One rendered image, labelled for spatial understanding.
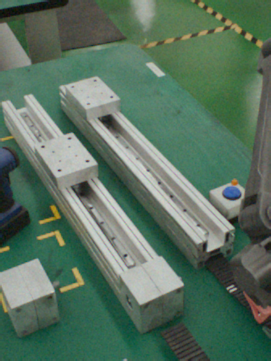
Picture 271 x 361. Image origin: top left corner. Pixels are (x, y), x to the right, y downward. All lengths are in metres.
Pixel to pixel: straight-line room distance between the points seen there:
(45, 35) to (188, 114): 1.28
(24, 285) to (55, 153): 0.41
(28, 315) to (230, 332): 0.41
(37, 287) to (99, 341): 0.17
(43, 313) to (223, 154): 0.73
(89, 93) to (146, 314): 0.77
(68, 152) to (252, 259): 0.62
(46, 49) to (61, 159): 1.57
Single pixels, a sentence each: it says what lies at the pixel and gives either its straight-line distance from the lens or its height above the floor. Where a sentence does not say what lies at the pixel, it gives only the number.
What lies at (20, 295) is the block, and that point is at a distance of 1.12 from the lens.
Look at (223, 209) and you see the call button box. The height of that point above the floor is 0.83.
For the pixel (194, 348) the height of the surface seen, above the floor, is 0.81.
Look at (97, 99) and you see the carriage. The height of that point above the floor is 0.90.
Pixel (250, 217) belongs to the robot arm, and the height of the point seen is 1.04.
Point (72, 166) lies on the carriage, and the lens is 1.35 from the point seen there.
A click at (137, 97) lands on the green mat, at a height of 0.78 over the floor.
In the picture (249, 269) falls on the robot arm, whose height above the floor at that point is 1.01.
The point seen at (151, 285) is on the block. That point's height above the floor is 0.87.
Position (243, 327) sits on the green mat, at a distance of 1.17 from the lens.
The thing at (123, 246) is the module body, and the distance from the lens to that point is 1.24.
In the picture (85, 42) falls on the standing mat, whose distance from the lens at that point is 4.11.
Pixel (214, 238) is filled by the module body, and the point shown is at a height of 0.82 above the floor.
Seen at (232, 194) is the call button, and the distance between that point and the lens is 1.34.
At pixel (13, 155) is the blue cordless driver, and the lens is 1.28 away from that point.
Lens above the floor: 1.72
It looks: 39 degrees down
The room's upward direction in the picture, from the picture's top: 2 degrees counter-clockwise
